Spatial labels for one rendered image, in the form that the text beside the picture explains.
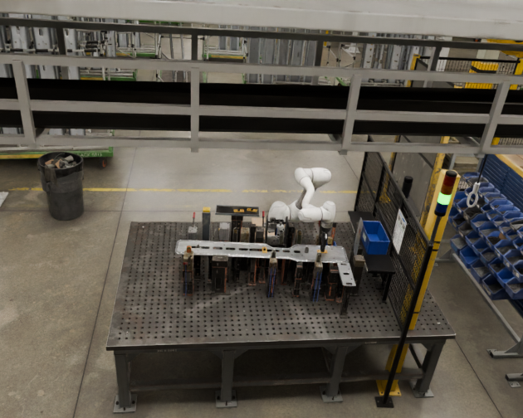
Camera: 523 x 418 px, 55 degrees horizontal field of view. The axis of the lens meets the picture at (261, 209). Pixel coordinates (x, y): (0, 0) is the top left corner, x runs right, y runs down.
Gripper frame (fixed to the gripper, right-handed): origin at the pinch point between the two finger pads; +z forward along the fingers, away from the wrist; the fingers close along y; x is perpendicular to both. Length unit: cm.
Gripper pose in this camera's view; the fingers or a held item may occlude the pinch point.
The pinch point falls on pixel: (322, 247)
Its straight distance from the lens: 409.9
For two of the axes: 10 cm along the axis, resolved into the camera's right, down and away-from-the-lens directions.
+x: 10.0, 0.5, 0.6
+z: -0.8, 8.6, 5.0
